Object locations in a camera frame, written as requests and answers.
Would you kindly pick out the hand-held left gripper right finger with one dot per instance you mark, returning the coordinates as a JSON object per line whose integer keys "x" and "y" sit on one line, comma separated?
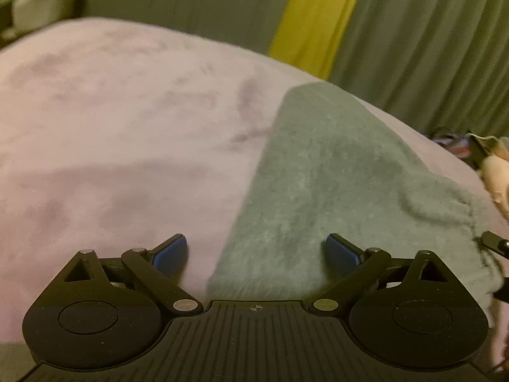
{"x": 341, "y": 252}

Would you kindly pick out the grey curtain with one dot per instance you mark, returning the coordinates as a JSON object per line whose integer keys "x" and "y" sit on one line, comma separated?
{"x": 429, "y": 36}

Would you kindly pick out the pile of clothes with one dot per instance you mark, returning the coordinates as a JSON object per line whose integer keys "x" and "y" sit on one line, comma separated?
{"x": 493, "y": 171}

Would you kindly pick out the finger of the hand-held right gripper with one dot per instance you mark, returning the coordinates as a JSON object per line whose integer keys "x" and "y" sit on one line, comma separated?
{"x": 502, "y": 292}
{"x": 495, "y": 241}

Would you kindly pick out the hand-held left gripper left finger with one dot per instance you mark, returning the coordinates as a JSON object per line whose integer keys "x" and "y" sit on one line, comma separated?
{"x": 171, "y": 252}

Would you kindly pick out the grey pants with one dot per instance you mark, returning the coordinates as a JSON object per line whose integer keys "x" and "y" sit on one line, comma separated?
{"x": 318, "y": 191}

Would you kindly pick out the pink blanket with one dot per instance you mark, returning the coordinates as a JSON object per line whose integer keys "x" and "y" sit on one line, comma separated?
{"x": 111, "y": 135}

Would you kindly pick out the yellow curtain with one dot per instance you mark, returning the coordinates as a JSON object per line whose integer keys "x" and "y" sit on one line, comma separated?
{"x": 318, "y": 16}

